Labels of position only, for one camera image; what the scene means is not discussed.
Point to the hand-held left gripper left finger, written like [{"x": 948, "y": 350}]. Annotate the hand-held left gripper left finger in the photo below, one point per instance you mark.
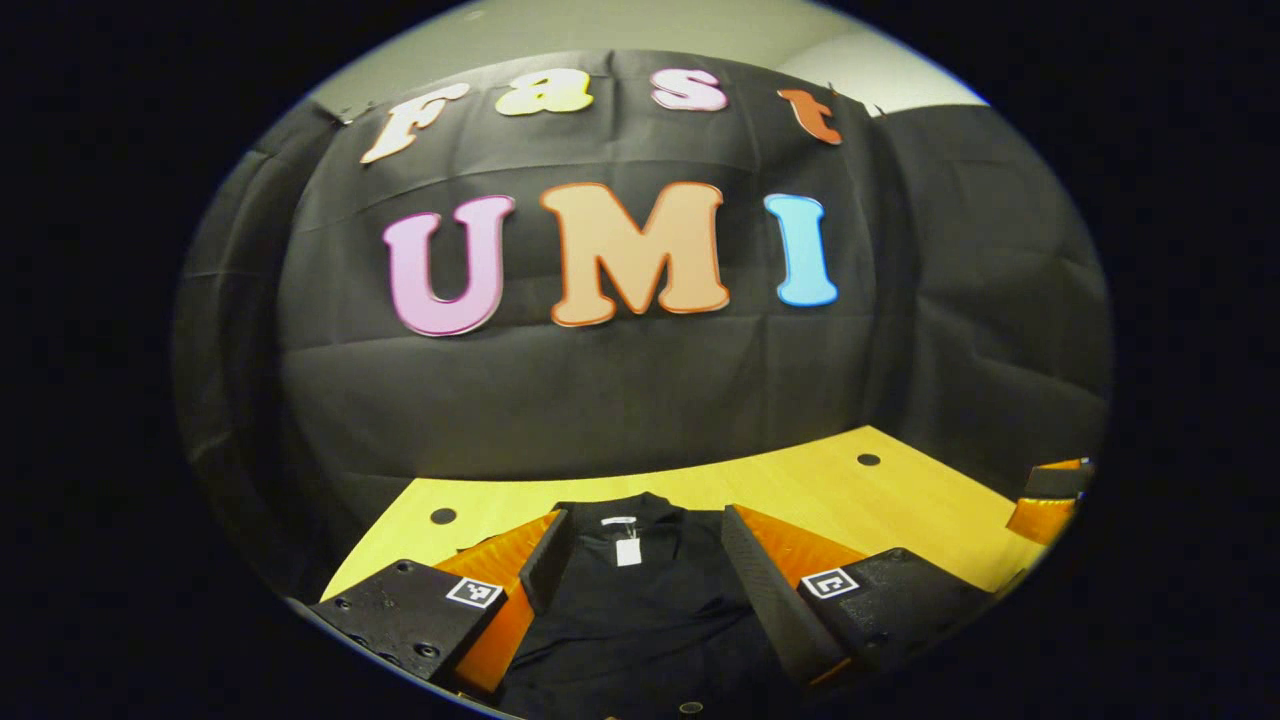
[{"x": 548, "y": 560}]

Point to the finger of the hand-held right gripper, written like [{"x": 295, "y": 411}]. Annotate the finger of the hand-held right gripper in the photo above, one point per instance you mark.
[
  {"x": 1040, "y": 520},
  {"x": 1060, "y": 480}
]

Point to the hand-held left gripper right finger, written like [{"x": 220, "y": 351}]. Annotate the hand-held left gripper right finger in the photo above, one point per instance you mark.
[{"x": 775, "y": 600}]

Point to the black button shirt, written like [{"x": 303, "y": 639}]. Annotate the black button shirt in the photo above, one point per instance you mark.
[{"x": 640, "y": 620}]

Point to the black backdrop cloth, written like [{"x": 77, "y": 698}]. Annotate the black backdrop cloth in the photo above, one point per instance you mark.
[{"x": 600, "y": 390}]

